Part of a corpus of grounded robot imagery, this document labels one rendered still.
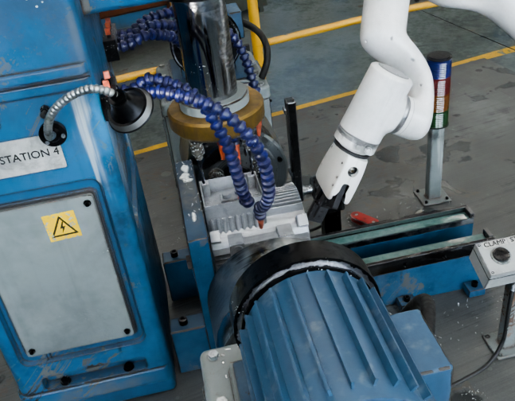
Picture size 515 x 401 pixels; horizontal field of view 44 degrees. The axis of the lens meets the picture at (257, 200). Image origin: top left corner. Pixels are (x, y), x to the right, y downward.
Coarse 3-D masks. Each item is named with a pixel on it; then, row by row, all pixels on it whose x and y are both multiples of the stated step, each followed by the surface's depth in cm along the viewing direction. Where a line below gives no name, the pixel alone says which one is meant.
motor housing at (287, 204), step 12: (276, 192) 131; (288, 192) 130; (276, 204) 128; (288, 204) 128; (300, 204) 128; (276, 216) 128; (288, 216) 128; (240, 228) 127; (252, 228) 127; (264, 228) 127; (300, 228) 128; (252, 240) 125; (216, 252) 125; (228, 252) 125; (216, 264) 125
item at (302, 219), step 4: (284, 184) 136; (288, 184) 136; (292, 184) 136; (296, 216) 126; (300, 216) 126; (304, 216) 126; (296, 220) 127; (300, 220) 126; (304, 220) 126; (300, 224) 126; (304, 224) 126; (308, 224) 126; (212, 232) 125; (216, 232) 125; (212, 236) 124; (216, 236) 125; (212, 240) 124; (216, 240) 124; (220, 240) 124; (212, 244) 125
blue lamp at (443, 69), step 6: (450, 60) 152; (432, 66) 153; (438, 66) 152; (444, 66) 152; (450, 66) 153; (432, 72) 154; (438, 72) 153; (444, 72) 153; (450, 72) 154; (438, 78) 154; (444, 78) 154
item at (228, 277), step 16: (272, 240) 108; (288, 240) 108; (304, 240) 110; (240, 256) 107; (256, 256) 106; (224, 272) 108; (240, 272) 104; (224, 288) 105; (208, 304) 113; (224, 304) 103; (224, 320) 101; (224, 336) 99
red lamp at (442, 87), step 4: (436, 80) 155; (440, 80) 154; (444, 80) 155; (448, 80) 155; (436, 84) 155; (440, 84) 155; (444, 84) 155; (448, 84) 156; (436, 88) 156; (440, 88) 156; (444, 88) 156; (448, 88) 157; (436, 92) 156; (440, 92) 156; (444, 92) 156; (448, 92) 157
